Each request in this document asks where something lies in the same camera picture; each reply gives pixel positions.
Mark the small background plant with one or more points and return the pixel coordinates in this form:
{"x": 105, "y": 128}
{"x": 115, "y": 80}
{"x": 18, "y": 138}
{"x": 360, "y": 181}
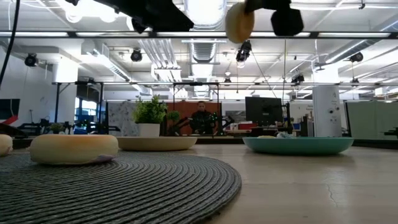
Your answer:
{"x": 56, "y": 127}
{"x": 173, "y": 115}

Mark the black background station frame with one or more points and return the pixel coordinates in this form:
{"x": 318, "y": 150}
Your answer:
{"x": 124, "y": 83}

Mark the person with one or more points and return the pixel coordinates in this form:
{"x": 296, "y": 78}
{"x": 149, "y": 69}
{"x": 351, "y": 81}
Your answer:
{"x": 201, "y": 121}

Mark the teal round plate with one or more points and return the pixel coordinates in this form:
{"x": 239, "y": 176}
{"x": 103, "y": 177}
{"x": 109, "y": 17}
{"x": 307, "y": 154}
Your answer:
{"x": 298, "y": 146}

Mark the black monitor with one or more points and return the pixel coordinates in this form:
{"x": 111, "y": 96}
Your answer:
{"x": 263, "y": 110}

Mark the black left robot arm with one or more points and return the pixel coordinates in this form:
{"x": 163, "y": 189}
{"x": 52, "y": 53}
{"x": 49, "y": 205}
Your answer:
{"x": 72, "y": 2}

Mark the green plant in white pot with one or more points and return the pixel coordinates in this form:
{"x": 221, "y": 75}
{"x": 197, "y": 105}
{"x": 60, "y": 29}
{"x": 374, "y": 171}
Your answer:
{"x": 149, "y": 115}

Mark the dark wall screen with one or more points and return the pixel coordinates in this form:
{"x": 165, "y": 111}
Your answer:
{"x": 9, "y": 109}

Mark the brown partition wall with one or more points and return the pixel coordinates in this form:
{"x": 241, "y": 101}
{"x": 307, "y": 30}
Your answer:
{"x": 183, "y": 110}

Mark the grey round woven placemat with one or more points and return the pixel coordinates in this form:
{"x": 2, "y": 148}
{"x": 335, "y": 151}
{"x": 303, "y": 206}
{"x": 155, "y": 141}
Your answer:
{"x": 109, "y": 189}

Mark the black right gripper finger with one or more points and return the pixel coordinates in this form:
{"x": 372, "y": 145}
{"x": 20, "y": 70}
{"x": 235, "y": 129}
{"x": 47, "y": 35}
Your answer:
{"x": 259, "y": 5}

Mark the pale green partition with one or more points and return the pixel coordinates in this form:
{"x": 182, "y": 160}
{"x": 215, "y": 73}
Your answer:
{"x": 373, "y": 119}

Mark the cream round plate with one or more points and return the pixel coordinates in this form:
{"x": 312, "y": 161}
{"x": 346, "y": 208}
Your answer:
{"x": 155, "y": 143}

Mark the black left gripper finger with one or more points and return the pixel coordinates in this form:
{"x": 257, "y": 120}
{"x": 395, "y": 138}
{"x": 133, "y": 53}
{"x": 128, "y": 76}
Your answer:
{"x": 171, "y": 21}

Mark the red box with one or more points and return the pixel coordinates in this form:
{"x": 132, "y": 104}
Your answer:
{"x": 247, "y": 126}

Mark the large toy donut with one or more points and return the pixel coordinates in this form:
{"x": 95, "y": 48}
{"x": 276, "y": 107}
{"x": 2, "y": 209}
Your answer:
{"x": 4, "y": 144}
{"x": 237, "y": 25}
{"x": 71, "y": 149}

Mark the grey patterned panel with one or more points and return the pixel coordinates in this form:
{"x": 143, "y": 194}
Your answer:
{"x": 119, "y": 118}

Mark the white cylindrical column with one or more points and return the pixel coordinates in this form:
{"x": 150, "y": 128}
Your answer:
{"x": 326, "y": 112}

